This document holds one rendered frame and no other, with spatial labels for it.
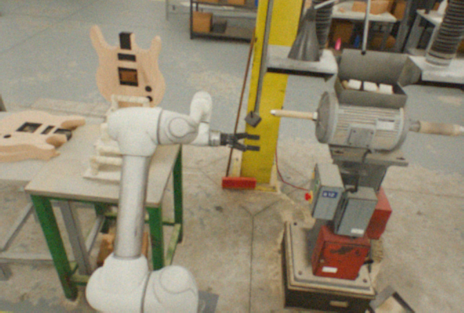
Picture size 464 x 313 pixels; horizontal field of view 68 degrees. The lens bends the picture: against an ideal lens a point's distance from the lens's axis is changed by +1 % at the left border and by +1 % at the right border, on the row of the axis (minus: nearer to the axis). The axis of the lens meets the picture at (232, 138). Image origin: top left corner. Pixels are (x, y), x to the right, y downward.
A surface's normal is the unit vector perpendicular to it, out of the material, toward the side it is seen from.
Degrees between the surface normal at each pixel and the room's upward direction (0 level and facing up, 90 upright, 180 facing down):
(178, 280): 6
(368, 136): 90
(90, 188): 0
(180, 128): 54
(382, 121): 62
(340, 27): 90
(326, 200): 90
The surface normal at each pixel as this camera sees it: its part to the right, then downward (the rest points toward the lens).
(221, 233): 0.07, -0.82
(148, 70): -0.10, 0.55
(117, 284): 0.04, -0.06
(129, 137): -0.14, 0.08
